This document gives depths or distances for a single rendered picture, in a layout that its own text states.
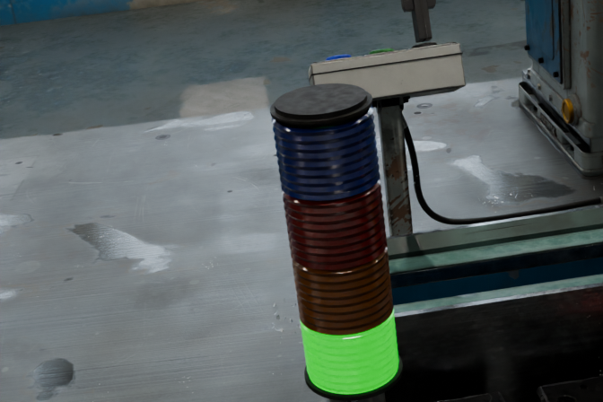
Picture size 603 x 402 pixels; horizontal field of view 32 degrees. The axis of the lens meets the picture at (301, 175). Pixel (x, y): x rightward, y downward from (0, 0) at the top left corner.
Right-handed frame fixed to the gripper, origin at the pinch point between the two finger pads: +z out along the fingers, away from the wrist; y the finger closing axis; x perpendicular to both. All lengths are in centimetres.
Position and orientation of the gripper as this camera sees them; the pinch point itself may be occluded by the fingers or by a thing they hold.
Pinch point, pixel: (419, 10)
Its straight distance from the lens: 122.7
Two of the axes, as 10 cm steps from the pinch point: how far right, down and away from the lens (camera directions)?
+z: 1.5, 9.9, 0.0
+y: 9.9, -1.5, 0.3
